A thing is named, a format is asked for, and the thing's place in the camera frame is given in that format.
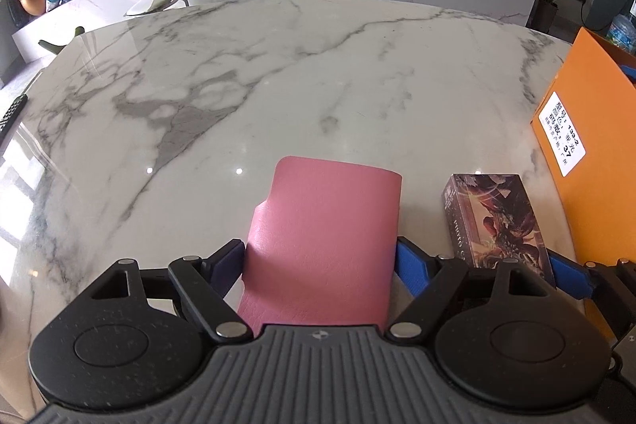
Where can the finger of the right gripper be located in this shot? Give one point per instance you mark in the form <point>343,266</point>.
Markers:
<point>610,289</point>

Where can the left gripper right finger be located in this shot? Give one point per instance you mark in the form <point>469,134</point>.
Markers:
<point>433,283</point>

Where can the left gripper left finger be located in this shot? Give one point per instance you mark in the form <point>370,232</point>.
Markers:
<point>201,285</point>

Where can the dark printed card box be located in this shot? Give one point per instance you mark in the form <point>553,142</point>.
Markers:
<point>490,219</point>

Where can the pink leather wallet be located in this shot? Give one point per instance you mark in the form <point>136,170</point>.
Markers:
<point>321,247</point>

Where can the orange cardboard box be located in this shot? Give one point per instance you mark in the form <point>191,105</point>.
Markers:
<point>585,126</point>

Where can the black remote control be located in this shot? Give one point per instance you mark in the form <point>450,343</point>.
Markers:
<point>12,115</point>

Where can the blue water bottle jug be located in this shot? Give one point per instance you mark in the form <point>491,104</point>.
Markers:
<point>622,30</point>

